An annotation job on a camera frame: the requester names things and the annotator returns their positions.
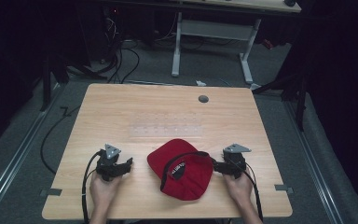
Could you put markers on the white paper scrap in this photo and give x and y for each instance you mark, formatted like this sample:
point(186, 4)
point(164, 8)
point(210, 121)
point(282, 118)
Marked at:
point(200, 83)

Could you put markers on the grey tape strip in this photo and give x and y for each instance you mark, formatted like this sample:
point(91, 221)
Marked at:
point(283, 188)
point(52, 192)

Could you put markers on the clear tape patch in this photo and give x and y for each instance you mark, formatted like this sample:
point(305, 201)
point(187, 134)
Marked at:
point(167, 130)

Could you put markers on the small red object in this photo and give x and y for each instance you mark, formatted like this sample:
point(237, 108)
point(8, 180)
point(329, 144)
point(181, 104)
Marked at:
point(267, 43)

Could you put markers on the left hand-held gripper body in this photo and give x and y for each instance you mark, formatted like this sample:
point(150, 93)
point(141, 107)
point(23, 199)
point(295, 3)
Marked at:
point(107, 163)

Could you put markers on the metal floor rail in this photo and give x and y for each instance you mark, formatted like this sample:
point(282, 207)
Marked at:
point(313, 161)
point(15, 155)

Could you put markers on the red baseball cap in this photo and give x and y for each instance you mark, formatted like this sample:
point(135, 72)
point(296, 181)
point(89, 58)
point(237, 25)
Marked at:
point(186, 177)

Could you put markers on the white-framed wooden desk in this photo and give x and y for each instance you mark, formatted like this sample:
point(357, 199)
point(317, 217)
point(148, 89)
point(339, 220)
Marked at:
point(213, 29)

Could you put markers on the black metal stand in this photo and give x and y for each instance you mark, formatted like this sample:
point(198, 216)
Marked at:
point(293, 90)
point(48, 81)

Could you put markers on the person's left hand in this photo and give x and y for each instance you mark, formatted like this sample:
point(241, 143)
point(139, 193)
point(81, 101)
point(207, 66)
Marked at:
point(103, 191)

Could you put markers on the black computer mouse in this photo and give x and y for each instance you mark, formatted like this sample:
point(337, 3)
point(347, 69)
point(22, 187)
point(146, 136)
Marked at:
point(290, 2)

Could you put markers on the person's right hand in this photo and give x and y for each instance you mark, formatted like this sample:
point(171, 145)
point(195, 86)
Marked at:
point(239, 189)

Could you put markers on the grey table grommet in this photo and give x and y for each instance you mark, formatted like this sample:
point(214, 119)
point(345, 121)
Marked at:
point(203, 99)

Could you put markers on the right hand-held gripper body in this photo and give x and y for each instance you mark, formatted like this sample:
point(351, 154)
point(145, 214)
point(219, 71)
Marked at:
point(235, 161)

